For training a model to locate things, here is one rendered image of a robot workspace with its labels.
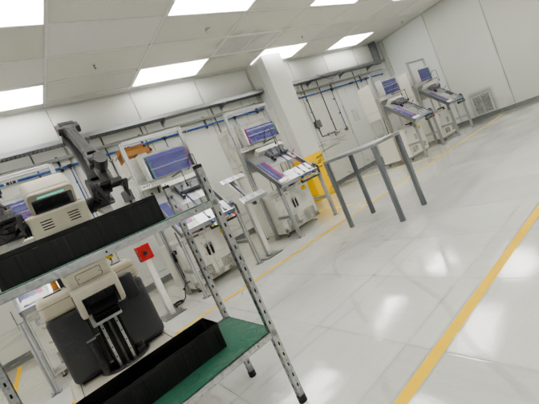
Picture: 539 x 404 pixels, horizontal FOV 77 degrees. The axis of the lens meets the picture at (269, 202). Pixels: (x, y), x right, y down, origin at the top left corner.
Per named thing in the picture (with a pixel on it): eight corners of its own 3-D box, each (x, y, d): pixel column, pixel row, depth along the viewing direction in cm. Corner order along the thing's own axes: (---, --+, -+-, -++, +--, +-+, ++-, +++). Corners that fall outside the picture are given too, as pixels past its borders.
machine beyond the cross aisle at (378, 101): (448, 143, 679) (415, 53, 662) (430, 155, 632) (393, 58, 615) (391, 160, 790) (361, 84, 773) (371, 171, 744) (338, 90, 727)
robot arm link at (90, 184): (76, 135, 193) (57, 139, 187) (74, 117, 182) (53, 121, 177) (113, 193, 181) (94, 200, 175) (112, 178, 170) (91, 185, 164)
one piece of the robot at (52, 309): (82, 393, 206) (18, 272, 199) (164, 339, 237) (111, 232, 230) (88, 413, 179) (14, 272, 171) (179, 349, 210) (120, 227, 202)
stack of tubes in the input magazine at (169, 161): (192, 164, 416) (184, 144, 414) (155, 178, 387) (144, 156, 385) (189, 167, 426) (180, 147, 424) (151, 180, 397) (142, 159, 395)
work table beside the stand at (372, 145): (403, 221, 321) (372, 143, 313) (350, 228, 379) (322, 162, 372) (427, 204, 345) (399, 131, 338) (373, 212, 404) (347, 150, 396)
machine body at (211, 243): (246, 264, 419) (225, 219, 414) (198, 294, 379) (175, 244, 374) (223, 264, 472) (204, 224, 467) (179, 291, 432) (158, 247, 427)
